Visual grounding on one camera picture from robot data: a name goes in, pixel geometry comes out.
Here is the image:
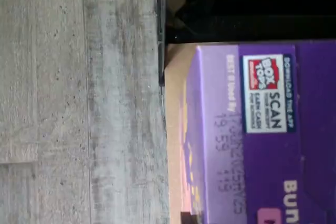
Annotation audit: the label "tan cardboard shelf tray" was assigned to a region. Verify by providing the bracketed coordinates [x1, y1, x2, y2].
[163, 0, 202, 224]

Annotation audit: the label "purple Annie's box pink patch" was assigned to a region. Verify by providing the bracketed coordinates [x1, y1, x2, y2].
[180, 39, 336, 224]

